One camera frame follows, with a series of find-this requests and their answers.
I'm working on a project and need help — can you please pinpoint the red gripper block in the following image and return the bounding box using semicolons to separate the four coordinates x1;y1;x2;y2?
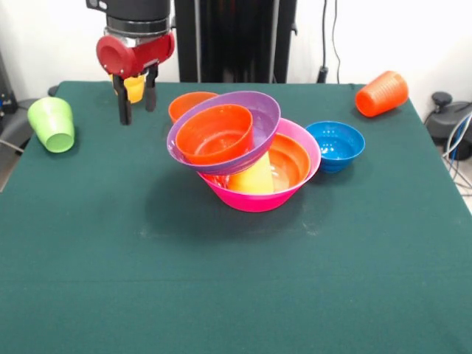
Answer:
95;31;177;127

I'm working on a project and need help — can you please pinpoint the small orange plastic bowl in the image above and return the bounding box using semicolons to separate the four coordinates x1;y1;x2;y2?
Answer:
168;91;219;125
175;103;256;165

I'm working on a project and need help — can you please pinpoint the green plastic cup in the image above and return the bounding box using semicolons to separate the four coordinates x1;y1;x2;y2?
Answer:
27;97;76;154

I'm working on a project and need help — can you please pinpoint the purple plastic bowl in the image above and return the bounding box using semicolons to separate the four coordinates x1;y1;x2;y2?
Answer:
166;90;282;176

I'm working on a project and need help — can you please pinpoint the yellow plastic cup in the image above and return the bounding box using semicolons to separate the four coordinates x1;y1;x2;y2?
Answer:
114;74;146;104
227;150;275;195

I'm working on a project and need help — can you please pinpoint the large pink plastic bowl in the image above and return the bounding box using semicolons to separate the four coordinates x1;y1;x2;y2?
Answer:
197;117;322;214

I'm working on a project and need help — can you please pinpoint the large orange plastic bowl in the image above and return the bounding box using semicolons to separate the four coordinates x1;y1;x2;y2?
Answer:
201;132;312;192

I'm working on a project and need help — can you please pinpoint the blue plastic bowl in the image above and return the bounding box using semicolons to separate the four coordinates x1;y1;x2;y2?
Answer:
305;120;367;174

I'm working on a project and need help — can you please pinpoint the orange plastic cup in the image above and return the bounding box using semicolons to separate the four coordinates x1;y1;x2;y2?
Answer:
355;70;409;118

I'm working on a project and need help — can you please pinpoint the black chair base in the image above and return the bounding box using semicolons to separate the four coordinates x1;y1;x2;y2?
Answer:
423;91;472;162
0;97;49;148

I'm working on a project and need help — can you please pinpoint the dark green table cloth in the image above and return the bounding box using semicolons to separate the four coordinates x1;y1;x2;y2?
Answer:
0;80;472;354

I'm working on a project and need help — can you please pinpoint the black hanging wall cable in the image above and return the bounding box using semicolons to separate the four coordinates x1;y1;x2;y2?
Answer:
318;0;342;85

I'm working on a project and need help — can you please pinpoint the tangle of floor cables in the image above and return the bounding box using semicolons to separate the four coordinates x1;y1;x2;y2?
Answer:
441;112;472;196

